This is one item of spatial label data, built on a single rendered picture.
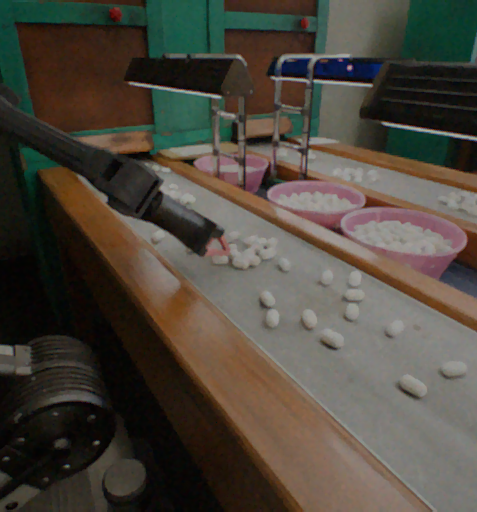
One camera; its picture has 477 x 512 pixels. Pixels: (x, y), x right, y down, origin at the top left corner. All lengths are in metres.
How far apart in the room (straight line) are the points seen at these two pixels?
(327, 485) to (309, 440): 0.05
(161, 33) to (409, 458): 1.50
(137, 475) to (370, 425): 0.36
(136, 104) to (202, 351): 1.22
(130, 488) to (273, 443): 0.30
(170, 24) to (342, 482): 1.54
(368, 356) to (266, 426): 0.21
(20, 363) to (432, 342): 0.56
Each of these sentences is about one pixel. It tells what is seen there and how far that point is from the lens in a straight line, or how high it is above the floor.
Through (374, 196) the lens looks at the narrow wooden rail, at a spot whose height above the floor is 0.76.
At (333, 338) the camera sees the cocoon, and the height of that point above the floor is 0.76.
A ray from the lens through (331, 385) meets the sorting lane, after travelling 0.55.
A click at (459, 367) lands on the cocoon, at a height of 0.76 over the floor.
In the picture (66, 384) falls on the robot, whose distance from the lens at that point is 0.50.
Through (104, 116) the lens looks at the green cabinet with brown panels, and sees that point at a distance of 1.60.
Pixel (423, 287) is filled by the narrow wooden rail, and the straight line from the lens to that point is 0.75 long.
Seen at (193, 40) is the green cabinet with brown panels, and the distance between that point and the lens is 1.72.
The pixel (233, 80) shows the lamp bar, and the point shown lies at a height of 1.07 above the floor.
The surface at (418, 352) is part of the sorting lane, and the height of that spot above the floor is 0.74.
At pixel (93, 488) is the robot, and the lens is 0.80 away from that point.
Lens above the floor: 1.12
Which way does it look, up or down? 27 degrees down
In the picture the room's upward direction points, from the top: straight up
